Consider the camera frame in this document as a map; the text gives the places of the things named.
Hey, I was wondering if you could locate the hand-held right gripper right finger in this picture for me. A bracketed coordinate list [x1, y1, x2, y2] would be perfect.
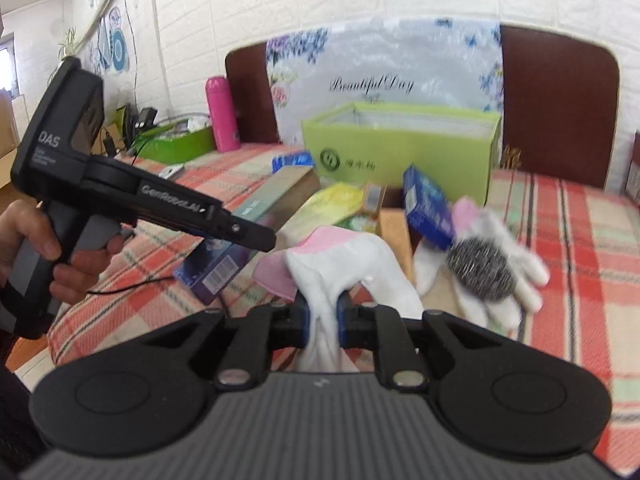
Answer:
[336, 292, 506, 390]

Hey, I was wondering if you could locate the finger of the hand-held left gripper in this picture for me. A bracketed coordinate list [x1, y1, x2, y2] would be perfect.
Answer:
[200, 204, 277, 254]

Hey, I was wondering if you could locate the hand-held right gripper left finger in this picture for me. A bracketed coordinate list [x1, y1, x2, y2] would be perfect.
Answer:
[132, 294, 310, 392]

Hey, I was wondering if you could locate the white glove with pink cuff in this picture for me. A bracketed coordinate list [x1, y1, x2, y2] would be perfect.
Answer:
[412, 197, 551, 331]
[252, 226, 426, 373]

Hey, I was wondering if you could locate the yellow box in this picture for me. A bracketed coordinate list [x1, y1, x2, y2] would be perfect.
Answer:
[277, 182, 368, 241]

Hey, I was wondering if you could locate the tan brown box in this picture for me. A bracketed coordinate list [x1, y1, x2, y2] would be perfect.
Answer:
[378, 207, 413, 281]

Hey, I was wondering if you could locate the dark blue box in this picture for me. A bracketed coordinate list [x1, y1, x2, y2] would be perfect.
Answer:
[402, 164, 458, 250]

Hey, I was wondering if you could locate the green storage box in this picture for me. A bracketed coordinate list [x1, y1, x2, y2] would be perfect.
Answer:
[301, 101, 502, 206]

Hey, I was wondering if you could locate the person's left hand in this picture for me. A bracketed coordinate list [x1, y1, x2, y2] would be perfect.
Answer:
[0, 199, 126, 306]

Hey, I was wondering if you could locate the purple box with barcode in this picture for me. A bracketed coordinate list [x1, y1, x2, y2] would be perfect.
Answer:
[173, 237, 261, 305]

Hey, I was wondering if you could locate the long grey box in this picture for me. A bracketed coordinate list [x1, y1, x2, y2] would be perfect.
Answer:
[235, 165, 321, 233]

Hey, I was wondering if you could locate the black charger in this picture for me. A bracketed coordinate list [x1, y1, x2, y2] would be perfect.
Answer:
[131, 107, 158, 133]

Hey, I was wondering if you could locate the potted plant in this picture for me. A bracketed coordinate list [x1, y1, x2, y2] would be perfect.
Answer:
[59, 27, 81, 58]

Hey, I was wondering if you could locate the small blue packet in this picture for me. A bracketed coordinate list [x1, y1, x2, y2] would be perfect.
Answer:
[271, 152, 316, 172]

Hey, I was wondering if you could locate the green cardboard box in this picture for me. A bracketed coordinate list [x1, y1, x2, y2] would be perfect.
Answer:
[135, 122, 217, 165]

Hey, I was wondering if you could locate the pink thermos bottle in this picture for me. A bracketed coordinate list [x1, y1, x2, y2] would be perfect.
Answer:
[205, 76, 242, 153]

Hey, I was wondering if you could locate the small brown windowed box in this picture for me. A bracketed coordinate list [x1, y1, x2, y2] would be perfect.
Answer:
[361, 183, 388, 218]

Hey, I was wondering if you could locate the steel wool scrubber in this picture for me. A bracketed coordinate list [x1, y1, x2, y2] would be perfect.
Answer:
[446, 239, 518, 302]

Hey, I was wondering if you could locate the floral pillow in plastic cover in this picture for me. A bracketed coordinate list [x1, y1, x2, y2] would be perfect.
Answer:
[265, 17, 503, 146]

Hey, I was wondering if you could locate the red plaid blanket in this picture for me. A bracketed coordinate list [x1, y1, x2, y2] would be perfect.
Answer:
[47, 142, 640, 441]

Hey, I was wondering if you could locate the brown headboard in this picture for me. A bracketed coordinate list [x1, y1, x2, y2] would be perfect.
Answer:
[225, 24, 621, 191]

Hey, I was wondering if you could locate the blue wall decal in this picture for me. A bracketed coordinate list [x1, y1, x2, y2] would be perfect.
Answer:
[87, 0, 132, 76]

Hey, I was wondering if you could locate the thin black cable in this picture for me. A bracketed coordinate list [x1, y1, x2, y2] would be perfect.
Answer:
[85, 277, 176, 296]

